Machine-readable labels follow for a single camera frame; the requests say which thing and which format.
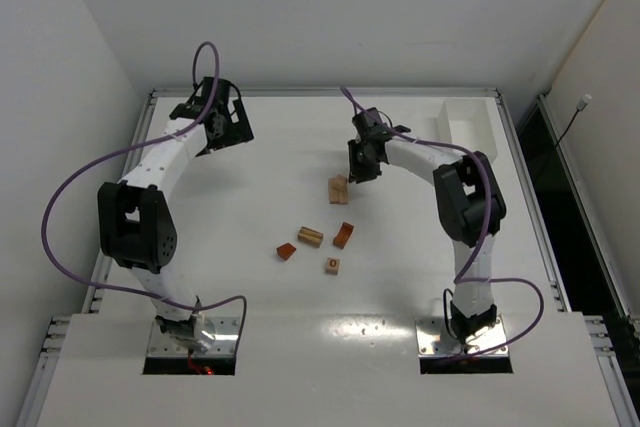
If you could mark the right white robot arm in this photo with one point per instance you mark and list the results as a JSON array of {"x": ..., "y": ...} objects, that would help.
[{"x": 469, "y": 203}]

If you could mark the small light wood cube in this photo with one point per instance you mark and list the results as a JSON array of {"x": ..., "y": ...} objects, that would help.
[{"x": 338, "y": 183}]

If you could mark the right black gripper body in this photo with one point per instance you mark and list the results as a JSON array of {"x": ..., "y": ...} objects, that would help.
[{"x": 360, "y": 162}]

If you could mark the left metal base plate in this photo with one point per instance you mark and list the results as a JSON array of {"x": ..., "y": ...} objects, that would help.
[{"x": 225, "y": 337}]

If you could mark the wood cube with letter O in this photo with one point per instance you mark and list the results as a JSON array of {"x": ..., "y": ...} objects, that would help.
[{"x": 332, "y": 266}]

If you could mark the red-brown wedge block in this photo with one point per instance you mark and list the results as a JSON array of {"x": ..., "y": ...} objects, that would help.
[{"x": 285, "y": 251}]

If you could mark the white open box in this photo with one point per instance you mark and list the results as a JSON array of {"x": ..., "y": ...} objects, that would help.
[{"x": 466, "y": 122}]

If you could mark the striped wood block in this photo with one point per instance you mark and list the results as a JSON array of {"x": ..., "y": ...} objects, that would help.
[{"x": 310, "y": 237}]

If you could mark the metal base plate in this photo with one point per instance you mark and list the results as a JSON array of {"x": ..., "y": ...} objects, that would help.
[
  {"x": 435, "y": 342},
  {"x": 225, "y": 337}
]

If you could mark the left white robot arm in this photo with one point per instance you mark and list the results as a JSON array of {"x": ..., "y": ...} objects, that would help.
[{"x": 136, "y": 227}]

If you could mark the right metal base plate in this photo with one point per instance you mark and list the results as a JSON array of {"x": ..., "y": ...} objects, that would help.
[{"x": 435, "y": 342}]

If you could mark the red-brown arch block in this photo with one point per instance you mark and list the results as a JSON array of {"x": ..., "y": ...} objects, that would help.
[{"x": 343, "y": 236}]

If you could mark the long light wood plank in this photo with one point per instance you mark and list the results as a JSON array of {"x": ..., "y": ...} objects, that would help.
[{"x": 335, "y": 196}]

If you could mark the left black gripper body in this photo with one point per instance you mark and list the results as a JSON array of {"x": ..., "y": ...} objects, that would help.
[{"x": 236, "y": 125}]

